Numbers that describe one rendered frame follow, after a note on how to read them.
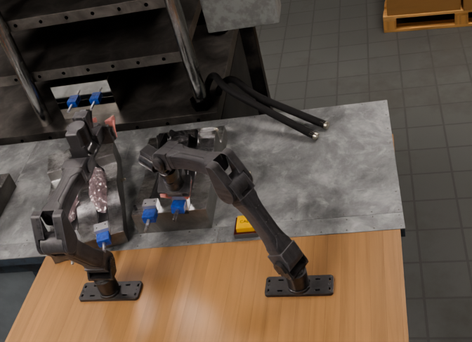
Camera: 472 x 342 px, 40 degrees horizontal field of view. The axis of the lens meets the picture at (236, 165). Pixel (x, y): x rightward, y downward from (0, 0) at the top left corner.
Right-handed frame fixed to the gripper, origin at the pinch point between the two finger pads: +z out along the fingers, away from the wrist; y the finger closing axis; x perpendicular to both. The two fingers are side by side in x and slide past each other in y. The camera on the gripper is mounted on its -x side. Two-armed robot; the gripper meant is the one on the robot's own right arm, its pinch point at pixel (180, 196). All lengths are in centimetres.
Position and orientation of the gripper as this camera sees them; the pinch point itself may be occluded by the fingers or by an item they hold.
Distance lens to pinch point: 210.8
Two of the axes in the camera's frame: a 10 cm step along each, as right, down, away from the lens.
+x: -0.7, 8.7, -4.8
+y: -9.9, 0.0, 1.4
